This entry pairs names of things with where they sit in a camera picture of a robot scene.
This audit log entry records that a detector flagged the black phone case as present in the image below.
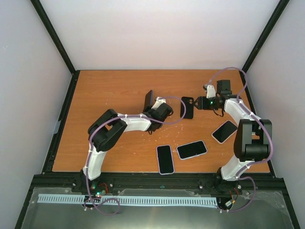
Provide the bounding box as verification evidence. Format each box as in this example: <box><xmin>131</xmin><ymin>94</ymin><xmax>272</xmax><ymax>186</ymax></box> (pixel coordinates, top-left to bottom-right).
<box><xmin>180</xmin><ymin>96</ymin><xmax>194</xmax><ymax>119</ymax></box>

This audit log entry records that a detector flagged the blue smartphone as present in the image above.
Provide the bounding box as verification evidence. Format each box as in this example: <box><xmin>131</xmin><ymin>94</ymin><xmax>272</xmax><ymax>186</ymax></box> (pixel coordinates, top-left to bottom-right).
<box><xmin>143</xmin><ymin>90</ymin><xmax>153</xmax><ymax>112</ymax></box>

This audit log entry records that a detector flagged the phone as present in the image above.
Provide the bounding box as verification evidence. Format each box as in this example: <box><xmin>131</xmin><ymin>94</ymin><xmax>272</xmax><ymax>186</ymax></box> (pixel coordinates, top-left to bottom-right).
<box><xmin>212</xmin><ymin>120</ymin><xmax>237</xmax><ymax>144</ymax></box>
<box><xmin>176</xmin><ymin>140</ymin><xmax>208</xmax><ymax>160</ymax></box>
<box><xmin>156</xmin><ymin>145</ymin><xmax>174</xmax><ymax>175</ymax></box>

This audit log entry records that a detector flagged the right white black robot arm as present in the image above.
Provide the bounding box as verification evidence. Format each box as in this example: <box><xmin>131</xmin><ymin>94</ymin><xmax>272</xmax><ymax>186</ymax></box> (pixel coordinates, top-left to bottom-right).
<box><xmin>194</xmin><ymin>80</ymin><xmax>273</xmax><ymax>194</ymax></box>

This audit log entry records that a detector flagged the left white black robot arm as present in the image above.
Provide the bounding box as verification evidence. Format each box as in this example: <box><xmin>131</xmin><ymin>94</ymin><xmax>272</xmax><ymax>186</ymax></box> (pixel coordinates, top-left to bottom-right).
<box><xmin>82</xmin><ymin>100</ymin><xmax>173</xmax><ymax>192</ymax></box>

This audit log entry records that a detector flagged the phone in pink case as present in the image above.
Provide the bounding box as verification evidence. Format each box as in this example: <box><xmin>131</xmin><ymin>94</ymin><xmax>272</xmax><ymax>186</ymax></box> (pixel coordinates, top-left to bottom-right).
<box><xmin>212</xmin><ymin>120</ymin><xmax>237</xmax><ymax>144</ymax></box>

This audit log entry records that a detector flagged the phone in lilac case tilted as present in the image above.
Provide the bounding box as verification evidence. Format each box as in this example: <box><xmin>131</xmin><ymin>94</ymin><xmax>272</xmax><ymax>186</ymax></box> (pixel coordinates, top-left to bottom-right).
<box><xmin>176</xmin><ymin>140</ymin><xmax>208</xmax><ymax>160</ymax></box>

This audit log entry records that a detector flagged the metal sheet front panel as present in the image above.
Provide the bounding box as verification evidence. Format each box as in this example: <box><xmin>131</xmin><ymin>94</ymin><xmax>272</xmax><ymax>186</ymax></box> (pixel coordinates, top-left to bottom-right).
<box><xmin>20</xmin><ymin>188</ymin><xmax>293</xmax><ymax>229</ymax></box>

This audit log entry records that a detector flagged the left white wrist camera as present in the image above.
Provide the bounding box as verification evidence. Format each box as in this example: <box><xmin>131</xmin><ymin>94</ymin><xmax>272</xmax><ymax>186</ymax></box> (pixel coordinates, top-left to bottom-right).
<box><xmin>152</xmin><ymin>97</ymin><xmax>166</xmax><ymax>110</ymax></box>

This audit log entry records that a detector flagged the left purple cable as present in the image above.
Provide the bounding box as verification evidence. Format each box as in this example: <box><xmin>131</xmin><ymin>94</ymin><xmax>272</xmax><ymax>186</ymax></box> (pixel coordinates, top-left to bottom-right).
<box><xmin>84</xmin><ymin>96</ymin><xmax>187</xmax><ymax>217</ymax></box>

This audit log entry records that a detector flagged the left black frame post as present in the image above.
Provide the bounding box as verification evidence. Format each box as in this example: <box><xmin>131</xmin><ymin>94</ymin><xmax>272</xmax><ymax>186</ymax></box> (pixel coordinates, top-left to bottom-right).
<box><xmin>30</xmin><ymin>0</ymin><xmax>77</xmax><ymax>74</ymax></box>

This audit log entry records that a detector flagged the black frame post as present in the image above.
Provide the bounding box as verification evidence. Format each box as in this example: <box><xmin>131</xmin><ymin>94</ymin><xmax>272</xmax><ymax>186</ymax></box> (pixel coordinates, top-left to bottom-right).
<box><xmin>30</xmin><ymin>0</ymin><xmax>77</xmax><ymax>74</ymax></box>
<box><xmin>240</xmin><ymin>0</ymin><xmax>292</xmax><ymax>74</ymax></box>

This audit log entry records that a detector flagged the right black frame post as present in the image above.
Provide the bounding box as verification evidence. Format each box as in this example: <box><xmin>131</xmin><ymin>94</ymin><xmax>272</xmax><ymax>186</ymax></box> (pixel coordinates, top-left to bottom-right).
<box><xmin>240</xmin><ymin>0</ymin><xmax>292</xmax><ymax>74</ymax></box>

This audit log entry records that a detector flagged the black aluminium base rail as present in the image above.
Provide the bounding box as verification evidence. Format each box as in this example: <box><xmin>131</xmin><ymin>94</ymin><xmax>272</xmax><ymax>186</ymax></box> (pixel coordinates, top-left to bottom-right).
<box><xmin>30</xmin><ymin>172</ymin><xmax>287</xmax><ymax>196</ymax></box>

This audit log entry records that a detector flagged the light blue slotted cable duct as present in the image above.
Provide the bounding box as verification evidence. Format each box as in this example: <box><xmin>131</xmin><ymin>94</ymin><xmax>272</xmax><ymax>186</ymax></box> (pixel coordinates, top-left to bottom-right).
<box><xmin>37</xmin><ymin>194</ymin><xmax>217</xmax><ymax>208</ymax></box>

